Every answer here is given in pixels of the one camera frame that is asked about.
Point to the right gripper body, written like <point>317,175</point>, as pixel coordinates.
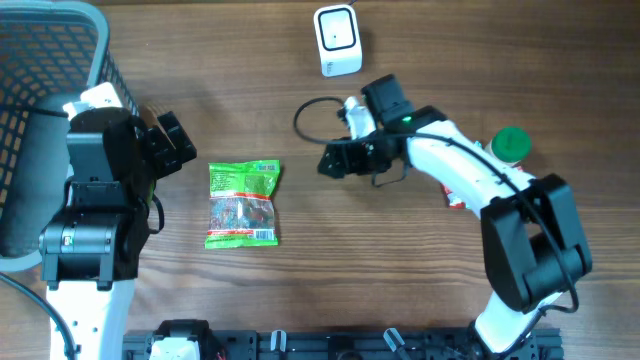
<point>368,154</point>

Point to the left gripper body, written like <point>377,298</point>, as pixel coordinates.
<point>160,158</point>

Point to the green snack bag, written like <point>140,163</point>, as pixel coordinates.
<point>254,177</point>

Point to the clear gummy candy bag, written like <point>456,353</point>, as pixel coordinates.
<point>241,220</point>

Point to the red candy bar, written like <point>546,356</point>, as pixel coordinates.
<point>452,200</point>

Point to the green lid jar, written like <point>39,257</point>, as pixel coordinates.
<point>510,145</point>

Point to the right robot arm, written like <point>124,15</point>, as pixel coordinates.
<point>534,245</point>

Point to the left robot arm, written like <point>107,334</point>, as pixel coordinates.
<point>91,247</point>

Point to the white barcode scanner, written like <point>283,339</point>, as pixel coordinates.
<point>338,40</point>

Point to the grey plastic mesh basket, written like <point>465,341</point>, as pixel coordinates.
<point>51,52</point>

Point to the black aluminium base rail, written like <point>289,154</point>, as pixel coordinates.
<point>193,339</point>

